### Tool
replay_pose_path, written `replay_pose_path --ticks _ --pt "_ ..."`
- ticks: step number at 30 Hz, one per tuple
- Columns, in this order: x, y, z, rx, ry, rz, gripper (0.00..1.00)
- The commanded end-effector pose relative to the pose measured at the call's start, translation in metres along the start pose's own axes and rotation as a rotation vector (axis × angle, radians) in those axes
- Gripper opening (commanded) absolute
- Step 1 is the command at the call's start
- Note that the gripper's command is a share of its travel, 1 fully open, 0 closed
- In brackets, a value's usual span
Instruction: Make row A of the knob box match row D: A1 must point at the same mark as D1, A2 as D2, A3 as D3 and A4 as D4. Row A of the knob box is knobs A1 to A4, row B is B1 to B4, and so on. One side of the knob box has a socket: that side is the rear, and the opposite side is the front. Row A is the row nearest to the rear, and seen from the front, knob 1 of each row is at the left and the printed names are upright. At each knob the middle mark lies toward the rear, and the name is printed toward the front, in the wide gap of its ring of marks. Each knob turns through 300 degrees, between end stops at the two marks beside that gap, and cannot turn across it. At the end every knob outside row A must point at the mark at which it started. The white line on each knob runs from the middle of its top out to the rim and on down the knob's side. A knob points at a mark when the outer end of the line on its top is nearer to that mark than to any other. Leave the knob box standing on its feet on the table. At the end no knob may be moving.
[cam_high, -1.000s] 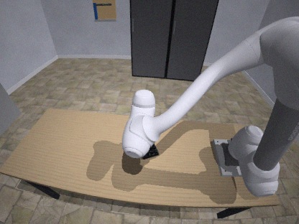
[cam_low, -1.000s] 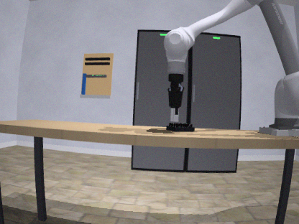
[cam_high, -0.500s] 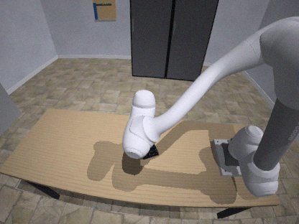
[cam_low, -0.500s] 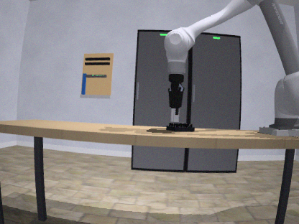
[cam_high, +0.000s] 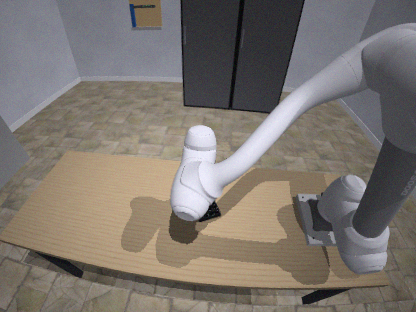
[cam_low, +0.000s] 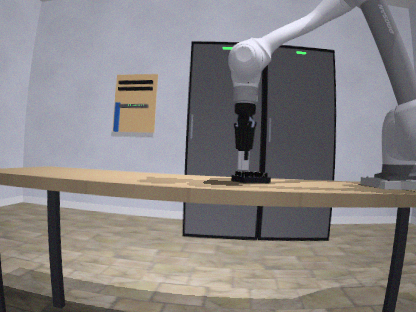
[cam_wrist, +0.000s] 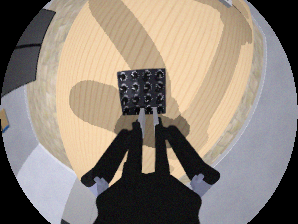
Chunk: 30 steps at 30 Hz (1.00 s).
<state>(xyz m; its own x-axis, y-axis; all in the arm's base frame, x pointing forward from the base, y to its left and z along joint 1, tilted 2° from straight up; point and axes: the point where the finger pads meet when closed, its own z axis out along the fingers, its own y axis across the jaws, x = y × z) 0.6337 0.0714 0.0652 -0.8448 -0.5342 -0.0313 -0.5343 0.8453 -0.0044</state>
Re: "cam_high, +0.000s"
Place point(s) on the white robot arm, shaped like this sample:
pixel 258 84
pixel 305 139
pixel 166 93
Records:
pixel 384 62

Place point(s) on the black knob box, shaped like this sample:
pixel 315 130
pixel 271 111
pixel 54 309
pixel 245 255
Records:
pixel 211 213

